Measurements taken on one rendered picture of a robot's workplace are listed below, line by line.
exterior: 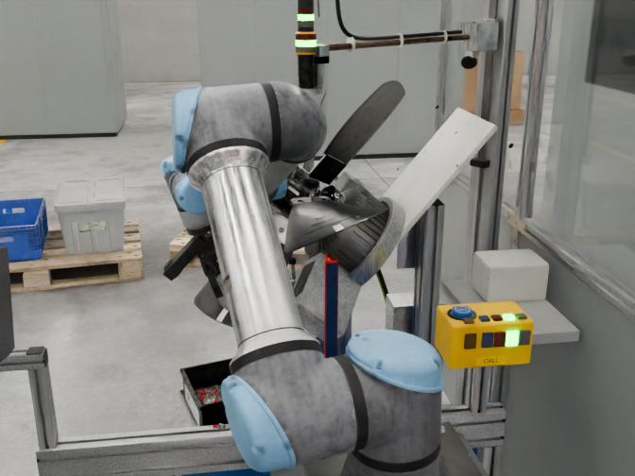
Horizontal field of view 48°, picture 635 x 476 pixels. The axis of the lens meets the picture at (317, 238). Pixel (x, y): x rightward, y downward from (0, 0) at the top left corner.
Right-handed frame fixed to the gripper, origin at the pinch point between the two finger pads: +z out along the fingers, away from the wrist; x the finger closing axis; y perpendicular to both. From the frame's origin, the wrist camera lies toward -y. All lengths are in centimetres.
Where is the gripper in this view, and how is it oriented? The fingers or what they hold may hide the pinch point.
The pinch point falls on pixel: (224, 305)
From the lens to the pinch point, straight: 162.4
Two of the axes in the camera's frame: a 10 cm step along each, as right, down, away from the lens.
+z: 2.9, 8.9, 3.6
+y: 9.5, -3.2, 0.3
